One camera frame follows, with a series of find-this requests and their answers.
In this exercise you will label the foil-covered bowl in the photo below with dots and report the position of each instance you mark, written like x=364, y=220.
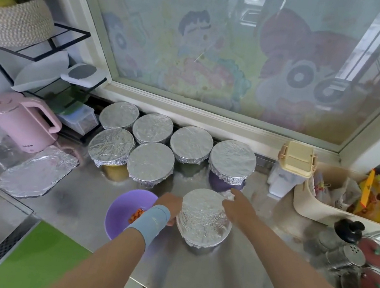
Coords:
x=191, y=143
x=203, y=220
x=153, y=128
x=111, y=146
x=119, y=115

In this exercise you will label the clear glass shaker bottle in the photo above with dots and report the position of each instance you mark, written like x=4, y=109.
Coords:
x=346, y=257

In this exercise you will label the window with cartoon film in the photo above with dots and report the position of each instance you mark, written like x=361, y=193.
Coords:
x=241, y=49

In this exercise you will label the clear plastic box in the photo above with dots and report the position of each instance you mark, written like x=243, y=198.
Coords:
x=79, y=119

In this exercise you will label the pink electric kettle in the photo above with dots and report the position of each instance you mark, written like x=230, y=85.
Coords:
x=14, y=121

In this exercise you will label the cream organiser tray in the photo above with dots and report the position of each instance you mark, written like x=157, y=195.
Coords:
x=310, y=204

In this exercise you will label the stack of aluminium foil sheets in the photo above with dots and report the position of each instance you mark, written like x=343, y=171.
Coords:
x=38, y=174

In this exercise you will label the yellow bowl with greens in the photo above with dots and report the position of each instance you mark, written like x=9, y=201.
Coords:
x=115, y=173

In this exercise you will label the white plate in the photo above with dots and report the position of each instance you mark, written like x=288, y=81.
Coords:
x=39, y=74

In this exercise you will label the purple bowl carrot pieces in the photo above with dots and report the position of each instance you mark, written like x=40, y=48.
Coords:
x=122, y=210

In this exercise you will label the green floor mat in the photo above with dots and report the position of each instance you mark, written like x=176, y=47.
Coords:
x=39, y=258

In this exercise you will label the glass jar red contents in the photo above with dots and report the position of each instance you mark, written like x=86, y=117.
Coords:
x=375, y=253

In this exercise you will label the beige round object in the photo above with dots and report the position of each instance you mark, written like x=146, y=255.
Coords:
x=297, y=159

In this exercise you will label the person's right hand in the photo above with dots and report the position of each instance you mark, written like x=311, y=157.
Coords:
x=240, y=211

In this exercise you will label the purple bowl chopped greens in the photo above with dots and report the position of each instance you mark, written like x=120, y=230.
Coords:
x=221, y=186

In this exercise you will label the person's left forearm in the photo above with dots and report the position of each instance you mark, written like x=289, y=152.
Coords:
x=98, y=268

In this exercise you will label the black metal rack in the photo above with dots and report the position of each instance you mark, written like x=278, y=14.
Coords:
x=54, y=45

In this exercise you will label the person's left hand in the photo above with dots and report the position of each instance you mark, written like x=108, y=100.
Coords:
x=169, y=207

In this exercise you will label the light blue wristband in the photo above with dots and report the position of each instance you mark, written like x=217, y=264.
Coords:
x=147, y=225

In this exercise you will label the glass bottle black cap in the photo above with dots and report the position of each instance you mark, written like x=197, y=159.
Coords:
x=345, y=231

